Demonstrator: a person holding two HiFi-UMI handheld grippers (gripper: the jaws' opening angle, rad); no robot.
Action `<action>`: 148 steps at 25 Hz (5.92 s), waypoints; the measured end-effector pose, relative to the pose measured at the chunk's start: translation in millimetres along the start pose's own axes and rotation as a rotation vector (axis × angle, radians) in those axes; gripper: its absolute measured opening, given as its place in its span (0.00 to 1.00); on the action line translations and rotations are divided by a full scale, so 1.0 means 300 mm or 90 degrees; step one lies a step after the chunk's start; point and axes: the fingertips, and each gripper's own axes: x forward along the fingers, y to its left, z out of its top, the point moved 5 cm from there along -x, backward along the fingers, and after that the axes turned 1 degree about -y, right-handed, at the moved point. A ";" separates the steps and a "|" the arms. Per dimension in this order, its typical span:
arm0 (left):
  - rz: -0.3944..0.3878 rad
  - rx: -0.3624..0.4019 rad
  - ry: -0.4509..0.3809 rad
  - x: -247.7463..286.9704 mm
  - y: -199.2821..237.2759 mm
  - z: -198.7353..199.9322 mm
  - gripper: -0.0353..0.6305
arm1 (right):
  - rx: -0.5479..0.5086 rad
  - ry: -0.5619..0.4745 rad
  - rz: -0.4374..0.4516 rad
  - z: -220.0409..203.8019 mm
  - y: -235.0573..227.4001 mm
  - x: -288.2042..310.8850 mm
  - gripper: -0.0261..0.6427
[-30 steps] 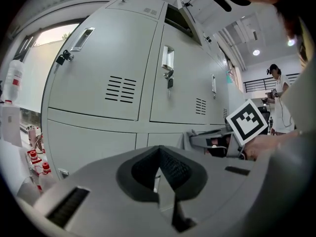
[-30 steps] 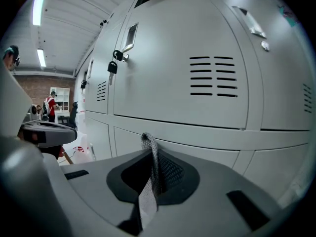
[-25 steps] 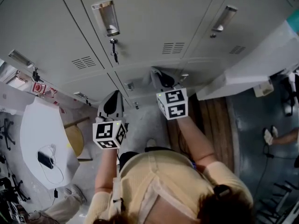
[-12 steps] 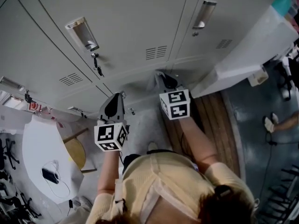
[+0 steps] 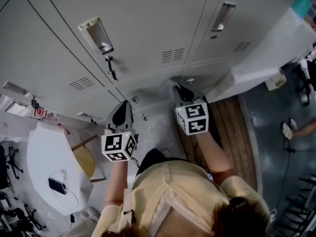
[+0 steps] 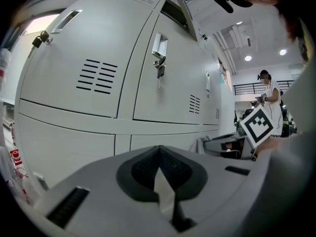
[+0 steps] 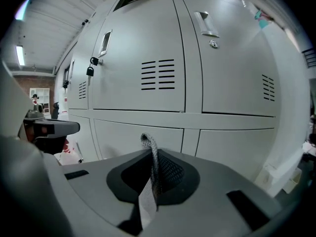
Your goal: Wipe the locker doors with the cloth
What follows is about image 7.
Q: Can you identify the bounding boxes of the white cardboard boxes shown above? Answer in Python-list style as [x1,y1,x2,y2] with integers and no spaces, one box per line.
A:
[254,163,303,198]

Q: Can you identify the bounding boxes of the black metal rack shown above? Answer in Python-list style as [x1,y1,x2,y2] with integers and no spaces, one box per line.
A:
[301,47,316,69]

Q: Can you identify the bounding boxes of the white shelf unit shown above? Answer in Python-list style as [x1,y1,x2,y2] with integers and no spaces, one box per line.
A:
[29,87,51,119]

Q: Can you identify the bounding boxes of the long ceiling light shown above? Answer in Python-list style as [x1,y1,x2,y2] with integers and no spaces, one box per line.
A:
[14,0,33,21]
[15,45,26,67]

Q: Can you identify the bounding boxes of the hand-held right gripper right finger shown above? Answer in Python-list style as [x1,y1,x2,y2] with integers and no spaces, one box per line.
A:
[142,148,282,237]

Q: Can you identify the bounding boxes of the red and white bag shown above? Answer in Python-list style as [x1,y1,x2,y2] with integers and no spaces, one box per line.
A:
[53,139,84,166]

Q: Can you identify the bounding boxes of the bank of grey locker doors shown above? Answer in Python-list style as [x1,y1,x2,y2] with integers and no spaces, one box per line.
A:
[66,0,282,182]

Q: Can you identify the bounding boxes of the teal and pink cloth item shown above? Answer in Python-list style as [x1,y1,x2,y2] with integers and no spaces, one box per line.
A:
[253,8,273,30]

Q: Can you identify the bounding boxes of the grey mesh cloth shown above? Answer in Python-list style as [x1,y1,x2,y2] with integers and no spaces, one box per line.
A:
[137,132,160,231]

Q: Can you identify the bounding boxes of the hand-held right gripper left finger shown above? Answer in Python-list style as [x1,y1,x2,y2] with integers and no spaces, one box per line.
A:
[61,149,153,237]

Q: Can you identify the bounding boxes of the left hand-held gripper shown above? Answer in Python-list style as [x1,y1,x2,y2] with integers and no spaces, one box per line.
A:
[23,104,81,155]

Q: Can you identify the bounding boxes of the black office chair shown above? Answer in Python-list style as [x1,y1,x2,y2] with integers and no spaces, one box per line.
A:
[50,101,60,120]

